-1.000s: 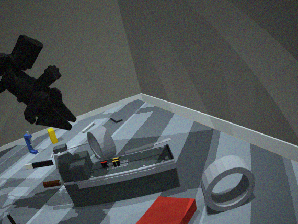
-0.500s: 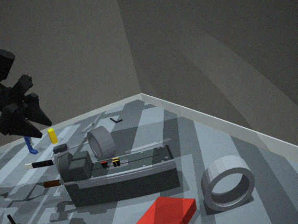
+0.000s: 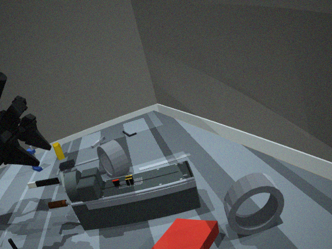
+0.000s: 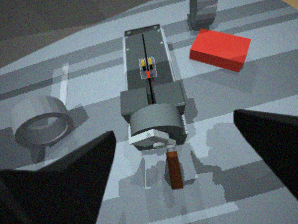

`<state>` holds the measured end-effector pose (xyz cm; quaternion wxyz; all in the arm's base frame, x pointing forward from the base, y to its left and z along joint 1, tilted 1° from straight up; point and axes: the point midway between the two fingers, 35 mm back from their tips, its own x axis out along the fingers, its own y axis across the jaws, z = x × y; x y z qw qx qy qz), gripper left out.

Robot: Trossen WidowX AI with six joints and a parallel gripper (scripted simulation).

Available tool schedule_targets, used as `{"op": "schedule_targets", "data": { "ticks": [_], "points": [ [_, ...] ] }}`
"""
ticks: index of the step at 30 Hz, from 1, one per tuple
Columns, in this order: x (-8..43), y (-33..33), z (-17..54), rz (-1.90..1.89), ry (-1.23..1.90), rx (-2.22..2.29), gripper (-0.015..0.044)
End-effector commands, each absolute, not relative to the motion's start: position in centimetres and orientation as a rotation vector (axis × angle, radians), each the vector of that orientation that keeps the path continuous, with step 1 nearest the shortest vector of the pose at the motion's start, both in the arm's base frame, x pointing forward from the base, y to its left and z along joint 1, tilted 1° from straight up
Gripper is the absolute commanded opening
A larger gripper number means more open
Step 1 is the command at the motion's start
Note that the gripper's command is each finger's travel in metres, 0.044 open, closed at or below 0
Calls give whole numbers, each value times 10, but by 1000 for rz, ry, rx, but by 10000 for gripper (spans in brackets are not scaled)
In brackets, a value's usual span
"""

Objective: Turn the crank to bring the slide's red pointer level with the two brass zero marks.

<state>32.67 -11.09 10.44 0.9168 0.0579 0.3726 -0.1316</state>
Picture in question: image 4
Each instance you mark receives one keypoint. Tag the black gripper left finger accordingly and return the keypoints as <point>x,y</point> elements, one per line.
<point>67,191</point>

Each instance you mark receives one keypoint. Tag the grey cylinder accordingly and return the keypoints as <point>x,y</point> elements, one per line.
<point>202,12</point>
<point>34,109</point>

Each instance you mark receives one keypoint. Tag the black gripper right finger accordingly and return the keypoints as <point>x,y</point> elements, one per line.
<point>275,138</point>

